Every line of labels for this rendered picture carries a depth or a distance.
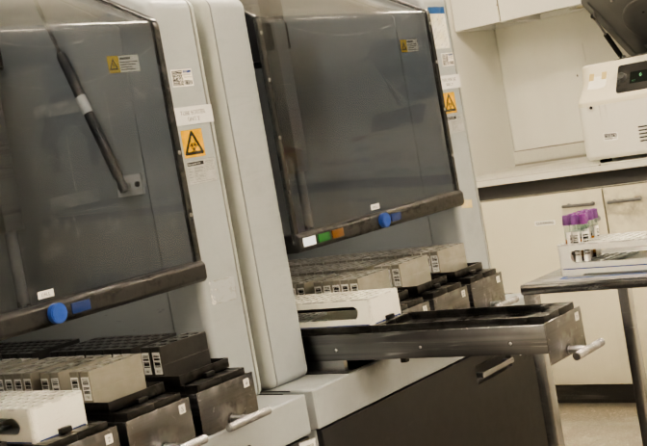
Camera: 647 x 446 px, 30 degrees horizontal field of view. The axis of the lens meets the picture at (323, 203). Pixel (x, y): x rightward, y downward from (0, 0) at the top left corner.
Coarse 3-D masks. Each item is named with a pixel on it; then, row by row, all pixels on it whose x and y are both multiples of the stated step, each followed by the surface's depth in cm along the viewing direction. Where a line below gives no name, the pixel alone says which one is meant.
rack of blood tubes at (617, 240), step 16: (592, 240) 231; (608, 240) 227; (624, 240) 223; (640, 240) 221; (560, 256) 233; (608, 256) 232; (624, 256) 228; (640, 256) 232; (576, 272) 231; (592, 272) 229; (608, 272) 227; (624, 272) 225
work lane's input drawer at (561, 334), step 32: (416, 320) 223; (448, 320) 217; (480, 320) 203; (512, 320) 200; (544, 320) 196; (576, 320) 204; (320, 352) 223; (352, 352) 219; (384, 352) 215; (416, 352) 211; (448, 352) 207; (480, 352) 203; (512, 352) 199; (544, 352) 196; (576, 352) 194
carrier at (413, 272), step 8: (416, 256) 257; (424, 256) 256; (400, 264) 249; (408, 264) 251; (416, 264) 254; (424, 264) 256; (392, 272) 250; (400, 272) 249; (408, 272) 251; (416, 272) 253; (424, 272) 256; (400, 280) 249; (408, 280) 251; (416, 280) 253; (424, 280) 255
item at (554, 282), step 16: (560, 272) 240; (640, 272) 222; (528, 288) 231; (544, 288) 229; (560, 288) 227; (576, 288) 225; (592, 288) 223; (608, 288) 221; (624, 288) 219; (624, 304) 265; (624, 320) 266; (640, 352) 266; (544, 368) 231; (640, 368) 265; (544, 384) 232; (640, 384) 266; (544, 400) 233; (640, 400) 266; (544, 416) 233; (640, 416) 267; (560, 432) 233; (640, 432) 267
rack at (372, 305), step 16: (384, 288) 227; (304, 304) 226; (320, 304) 224; (336, 304) 222; (352, 304) 220; (368, 304) 218; (384, 304) 221; (304, 320) 230; (320, 320) 237; (336, 320) 235; (352, 320) 220; (368, 320) 218
